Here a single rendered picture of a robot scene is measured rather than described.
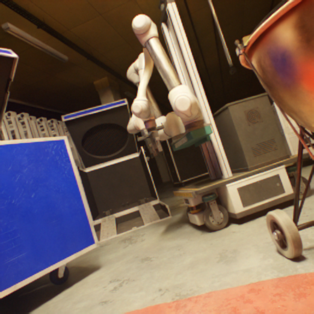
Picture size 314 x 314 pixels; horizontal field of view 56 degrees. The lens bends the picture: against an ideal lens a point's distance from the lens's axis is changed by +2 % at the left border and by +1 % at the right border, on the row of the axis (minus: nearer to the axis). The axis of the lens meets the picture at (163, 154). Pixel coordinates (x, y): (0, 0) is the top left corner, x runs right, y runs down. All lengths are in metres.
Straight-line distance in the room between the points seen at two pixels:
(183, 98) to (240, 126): 0.57
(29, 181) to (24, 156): 0.16
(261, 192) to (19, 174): 1.56
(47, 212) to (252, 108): 1.58
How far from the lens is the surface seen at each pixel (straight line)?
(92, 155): 5.02
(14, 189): 1.87
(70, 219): 2.02
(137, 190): 5.09
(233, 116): 2.22
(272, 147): 2.31
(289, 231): 1.29
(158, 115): 2.73
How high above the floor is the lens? 0.49
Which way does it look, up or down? 4 degrees up
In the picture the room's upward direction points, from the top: 18 degrees counter-clockwise
